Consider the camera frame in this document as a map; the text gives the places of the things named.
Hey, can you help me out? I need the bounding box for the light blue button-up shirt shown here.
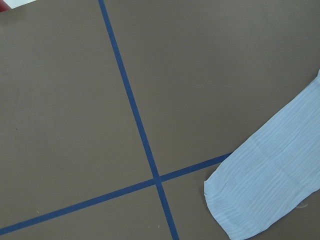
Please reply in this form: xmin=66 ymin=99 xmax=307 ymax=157
xmin=204 ymin=77 xmax=320 ymax=240

